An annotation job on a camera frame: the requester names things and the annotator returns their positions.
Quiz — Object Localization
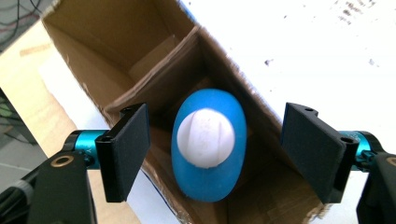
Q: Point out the blue cardboard box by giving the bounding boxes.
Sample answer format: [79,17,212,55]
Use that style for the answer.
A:
[41,0,329,224]

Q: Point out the black cable with grey sleeve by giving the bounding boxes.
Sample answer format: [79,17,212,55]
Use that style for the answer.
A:
[0,176,40,220]

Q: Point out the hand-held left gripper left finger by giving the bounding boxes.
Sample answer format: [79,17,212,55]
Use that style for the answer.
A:
[95,103,151,203]

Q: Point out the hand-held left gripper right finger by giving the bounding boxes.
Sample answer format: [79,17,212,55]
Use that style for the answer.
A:
[280,102,360,204]

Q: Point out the blue bottle with white cap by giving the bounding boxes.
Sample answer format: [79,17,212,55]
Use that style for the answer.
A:
[170,88,248,203]

